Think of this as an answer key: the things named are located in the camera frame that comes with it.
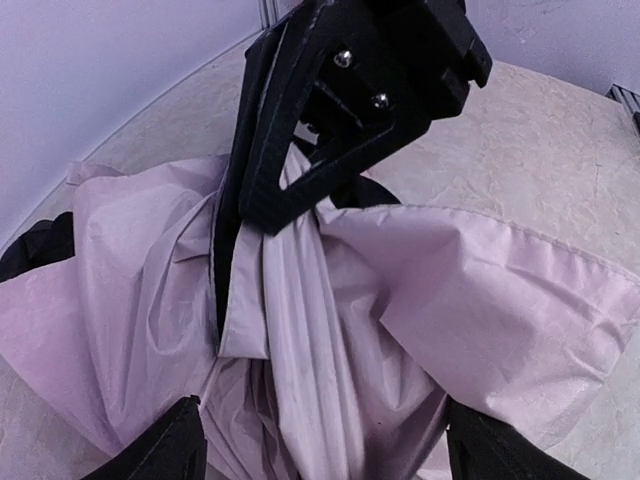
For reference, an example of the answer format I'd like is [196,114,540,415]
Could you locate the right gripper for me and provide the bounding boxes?
[237,1,492,234]

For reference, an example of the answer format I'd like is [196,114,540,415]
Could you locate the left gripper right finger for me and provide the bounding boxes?
[447,401,587,480]

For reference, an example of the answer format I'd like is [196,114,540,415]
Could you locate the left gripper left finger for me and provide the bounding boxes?
[87,395,207,480]

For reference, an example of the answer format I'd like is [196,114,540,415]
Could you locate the pink folding umbrella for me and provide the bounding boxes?
[1,159,639,479]

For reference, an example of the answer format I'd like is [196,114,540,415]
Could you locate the right aluminium frame post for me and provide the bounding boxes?
[606,84,640,121]

